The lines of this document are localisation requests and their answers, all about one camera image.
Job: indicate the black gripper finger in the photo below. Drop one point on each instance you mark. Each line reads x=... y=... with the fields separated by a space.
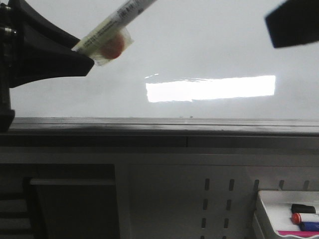
x=293 y=23
x=44 y=51

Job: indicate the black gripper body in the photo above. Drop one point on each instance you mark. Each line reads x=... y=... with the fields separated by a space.
x=7 y=40

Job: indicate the white whiteboard marker with magnet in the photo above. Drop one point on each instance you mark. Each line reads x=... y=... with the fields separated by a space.
x=110 y=38

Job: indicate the white whiteboard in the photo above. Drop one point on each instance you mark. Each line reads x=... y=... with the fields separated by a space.
x=189 y=59

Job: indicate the white perforated metal panel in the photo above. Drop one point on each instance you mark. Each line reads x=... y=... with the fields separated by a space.
x=166 y=201

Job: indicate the black marker cap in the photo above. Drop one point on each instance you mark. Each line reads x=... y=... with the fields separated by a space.
x=301 y=208

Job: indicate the white plastic storage bin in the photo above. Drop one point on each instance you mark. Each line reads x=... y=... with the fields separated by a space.
x=273 y=212

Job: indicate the red capped marker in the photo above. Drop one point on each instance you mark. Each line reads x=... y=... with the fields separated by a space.
x=298 y=218

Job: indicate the blue capped marker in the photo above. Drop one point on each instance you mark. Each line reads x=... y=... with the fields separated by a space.
x=309 y=226

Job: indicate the pink eraser block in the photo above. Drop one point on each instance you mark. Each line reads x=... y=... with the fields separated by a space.
x=303 y=234

